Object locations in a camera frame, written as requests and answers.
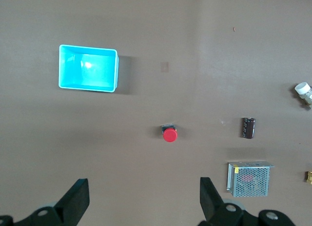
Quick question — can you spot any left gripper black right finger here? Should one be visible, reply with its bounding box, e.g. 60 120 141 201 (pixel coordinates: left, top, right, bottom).
197 177 245 226

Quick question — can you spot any cyan plastic bin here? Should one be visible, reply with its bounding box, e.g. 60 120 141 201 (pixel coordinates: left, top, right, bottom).
58 44 120 93

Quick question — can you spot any metal fitting with white caps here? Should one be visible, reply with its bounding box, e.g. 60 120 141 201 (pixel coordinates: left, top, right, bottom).
293 82 312 111

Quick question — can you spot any metal mesh power supply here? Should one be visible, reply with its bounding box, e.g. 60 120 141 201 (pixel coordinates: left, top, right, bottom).
226 160 274 198

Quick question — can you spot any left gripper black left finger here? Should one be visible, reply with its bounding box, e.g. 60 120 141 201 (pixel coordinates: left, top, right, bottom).
55 178 90 225

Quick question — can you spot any red push button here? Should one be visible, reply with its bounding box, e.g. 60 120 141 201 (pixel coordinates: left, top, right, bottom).
161 123 179 143

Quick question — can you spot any dark brown cylindrical capacitor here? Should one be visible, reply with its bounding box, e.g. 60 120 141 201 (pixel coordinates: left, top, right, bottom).
241 117 256 140

